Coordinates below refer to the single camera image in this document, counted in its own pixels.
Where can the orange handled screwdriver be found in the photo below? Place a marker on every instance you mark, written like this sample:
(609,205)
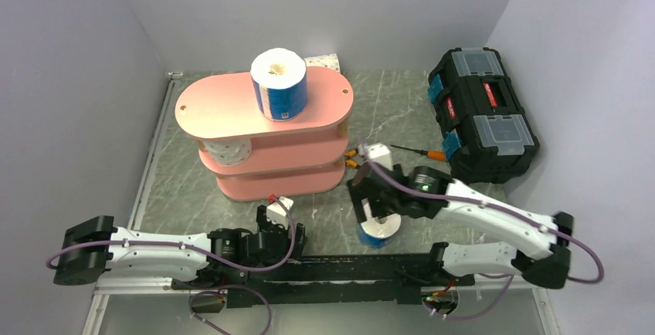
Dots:
(434,155)

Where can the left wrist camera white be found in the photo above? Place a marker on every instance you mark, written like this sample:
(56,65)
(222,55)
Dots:
(277,210)

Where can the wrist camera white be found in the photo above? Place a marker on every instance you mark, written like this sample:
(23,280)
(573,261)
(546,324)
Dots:
(277,210)
(379,153)

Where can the blue roll front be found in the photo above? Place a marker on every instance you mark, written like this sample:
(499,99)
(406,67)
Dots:
(376,234)

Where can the floral paper roll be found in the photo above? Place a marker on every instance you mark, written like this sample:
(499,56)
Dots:
(330,61)
(229,152)

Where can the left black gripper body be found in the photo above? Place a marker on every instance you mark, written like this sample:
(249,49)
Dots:
(266,225)

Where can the orange handled pliers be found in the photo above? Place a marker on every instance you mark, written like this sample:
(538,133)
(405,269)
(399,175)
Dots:
(349,158)

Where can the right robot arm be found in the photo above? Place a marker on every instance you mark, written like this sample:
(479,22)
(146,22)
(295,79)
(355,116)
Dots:
(529,245)

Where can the blue roll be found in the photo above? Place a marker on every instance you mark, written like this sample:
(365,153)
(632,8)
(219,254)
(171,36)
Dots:
(376,234)
(279,78)

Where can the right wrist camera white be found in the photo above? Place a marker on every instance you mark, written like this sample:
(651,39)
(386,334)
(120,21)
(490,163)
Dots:
(379,153)

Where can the pink three-tier shelf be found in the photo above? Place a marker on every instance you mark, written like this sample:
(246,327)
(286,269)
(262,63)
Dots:
(301,156)

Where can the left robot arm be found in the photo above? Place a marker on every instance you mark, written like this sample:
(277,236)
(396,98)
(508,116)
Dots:
(97,249)

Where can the black plastic toolbox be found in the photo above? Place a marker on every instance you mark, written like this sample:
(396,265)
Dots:
(486,134)

